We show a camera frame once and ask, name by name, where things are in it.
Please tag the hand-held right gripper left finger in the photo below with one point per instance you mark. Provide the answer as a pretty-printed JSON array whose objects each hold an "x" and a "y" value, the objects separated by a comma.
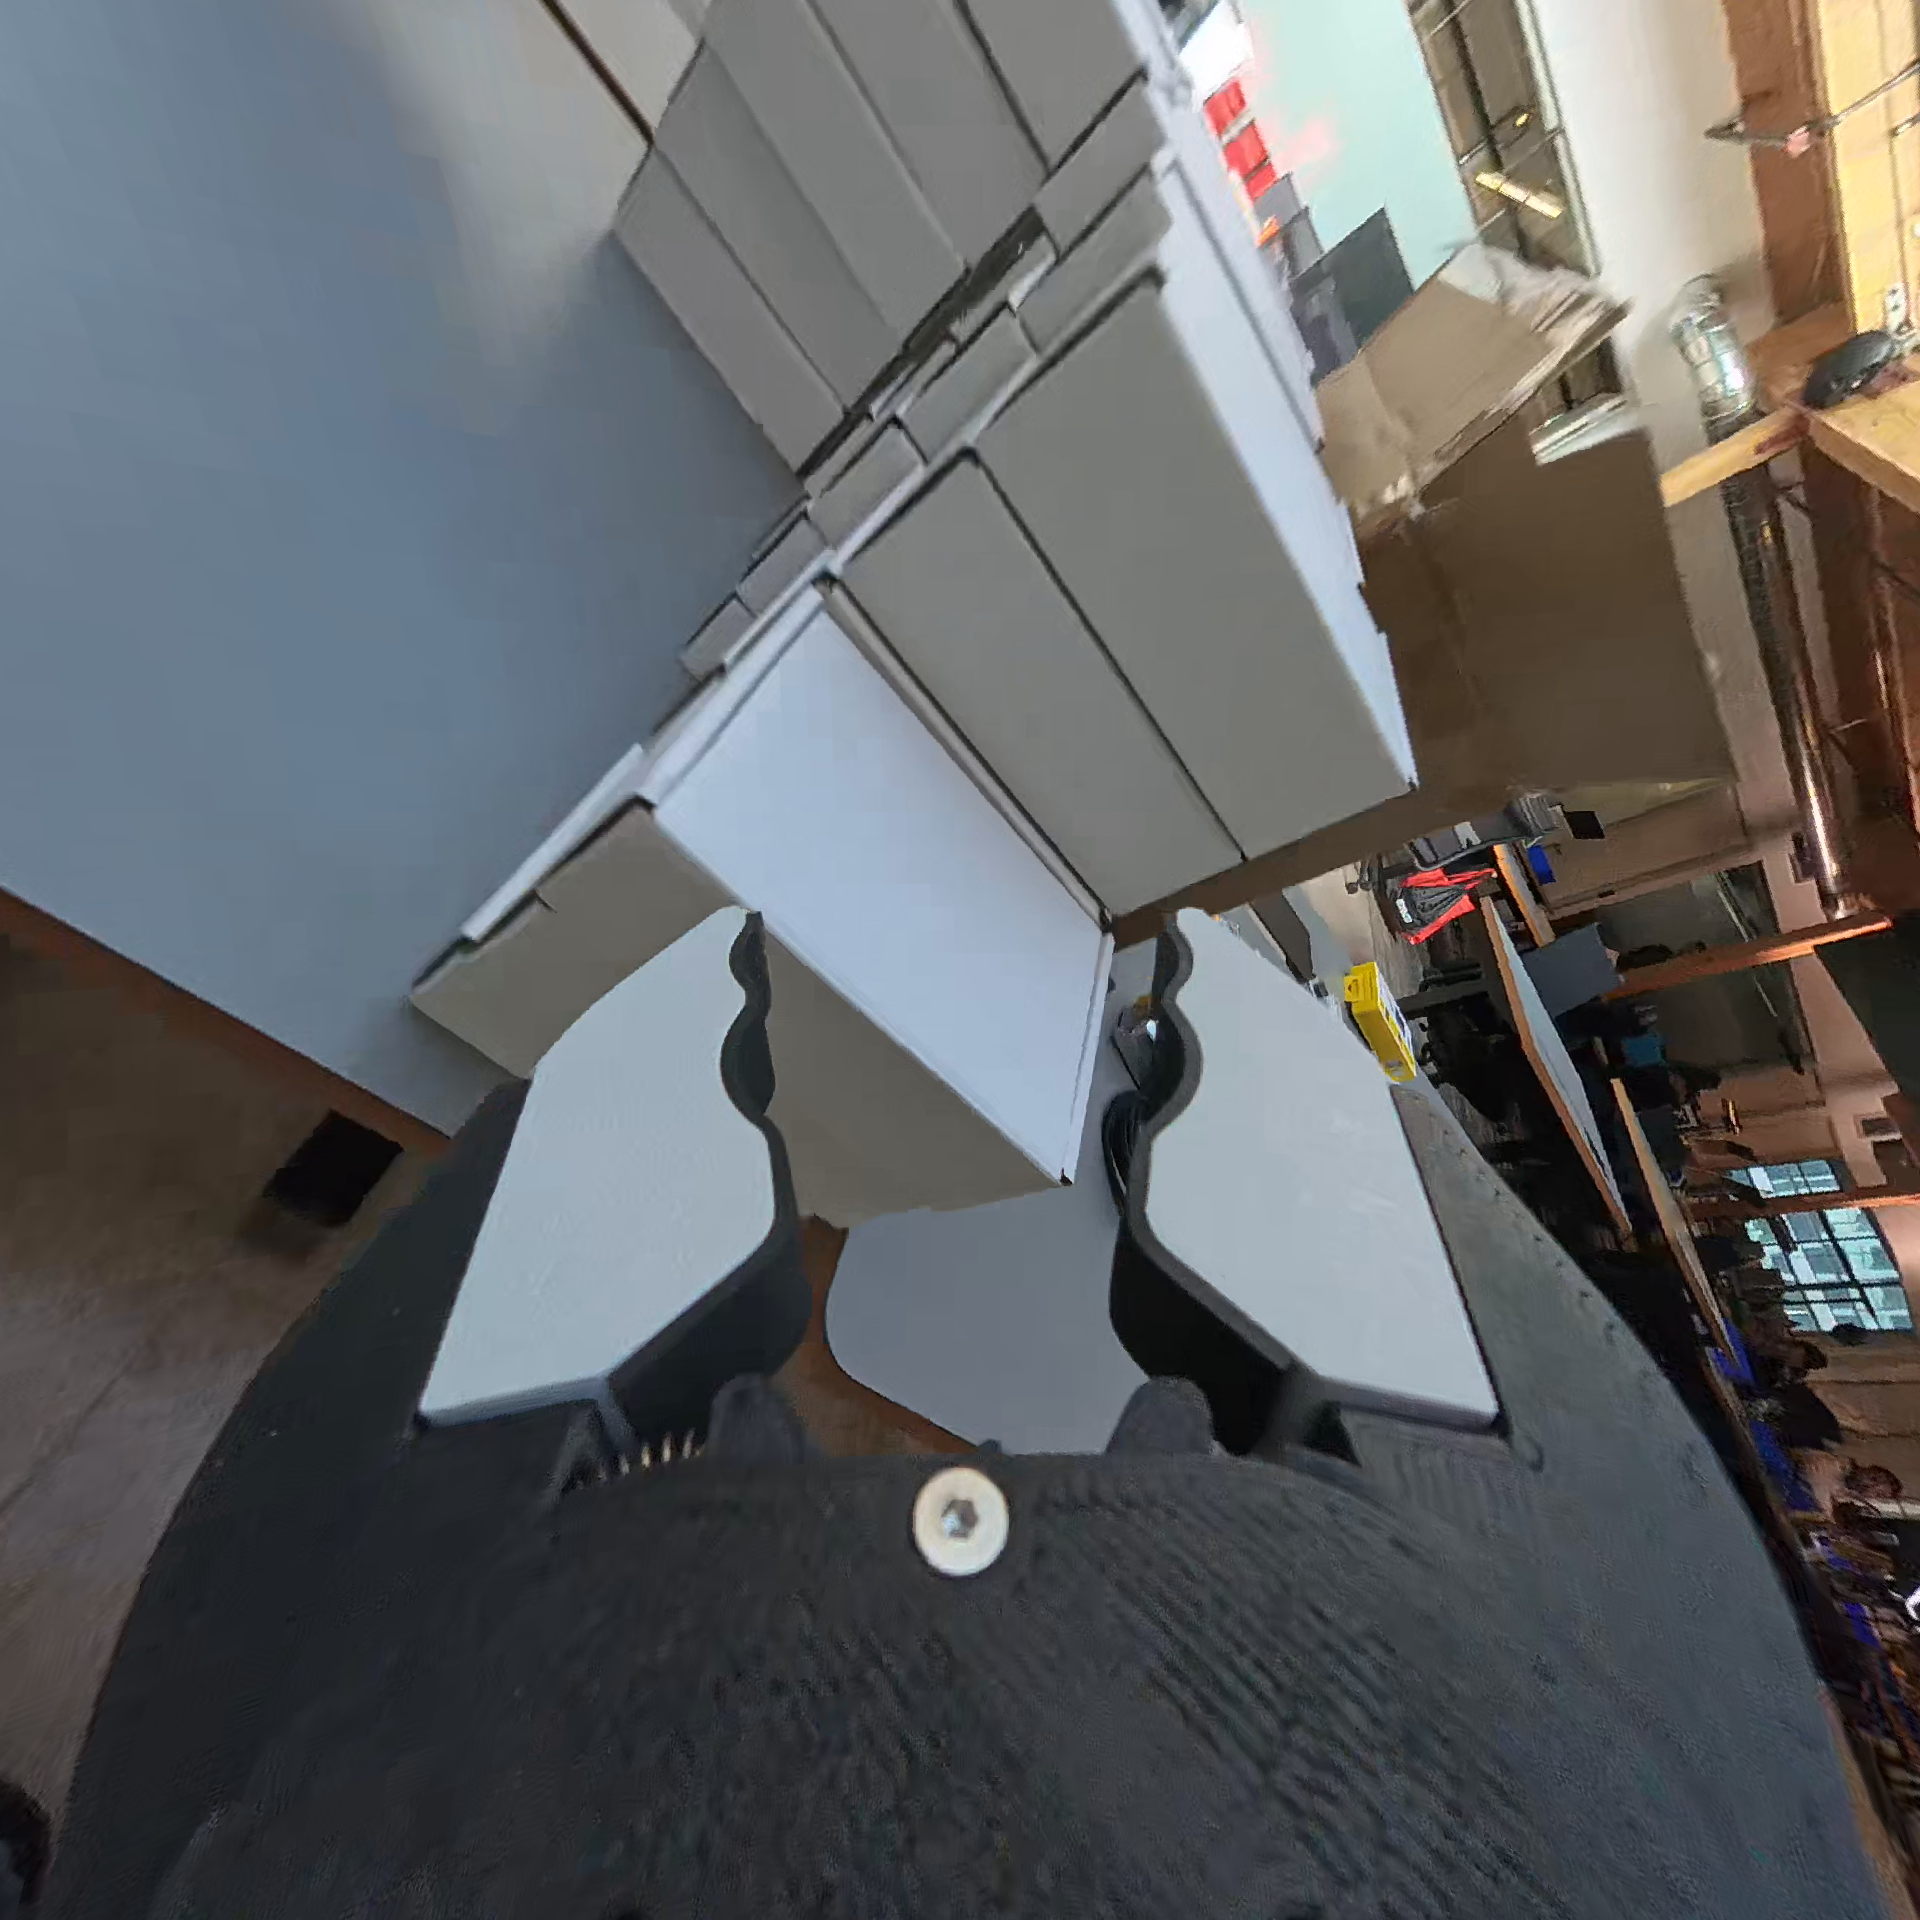
[{"x": 600, "y": 1200}]

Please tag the silver ventilation duct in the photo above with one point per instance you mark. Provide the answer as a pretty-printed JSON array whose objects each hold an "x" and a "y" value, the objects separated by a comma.
[{"x": 1709, "y": 352}]

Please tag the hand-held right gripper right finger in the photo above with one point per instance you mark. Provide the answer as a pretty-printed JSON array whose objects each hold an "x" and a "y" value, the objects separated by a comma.
[{"x": 1305, "y": 1200}]

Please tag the long white-topped desk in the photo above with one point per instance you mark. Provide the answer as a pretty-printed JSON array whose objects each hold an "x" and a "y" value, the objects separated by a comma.
[{"x": 1545, "y": 1050}]

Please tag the large brown cardboard box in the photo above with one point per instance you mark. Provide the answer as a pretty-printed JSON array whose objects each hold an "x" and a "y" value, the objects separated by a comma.
[{"x": 1545, "y": 629}]

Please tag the stack of folded white boxes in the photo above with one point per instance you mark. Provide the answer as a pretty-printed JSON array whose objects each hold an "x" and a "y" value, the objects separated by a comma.
[{"x": 1141, "y": 598}]

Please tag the open white mailer box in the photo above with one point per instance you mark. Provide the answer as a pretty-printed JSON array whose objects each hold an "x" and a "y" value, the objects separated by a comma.
[{"x": 868, "y": 869}]

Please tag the red and black bag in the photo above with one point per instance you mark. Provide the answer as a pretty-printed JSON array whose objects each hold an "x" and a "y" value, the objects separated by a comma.
[{"x": 1440, "y": 900}]

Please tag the gridded window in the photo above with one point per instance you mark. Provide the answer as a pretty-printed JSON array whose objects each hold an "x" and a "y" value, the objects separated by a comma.
[{"x": 1822, "y": 1244}]

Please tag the yellow box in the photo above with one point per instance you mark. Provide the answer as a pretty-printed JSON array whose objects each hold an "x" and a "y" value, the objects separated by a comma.
[{"x": 1381, "y": 1020}]

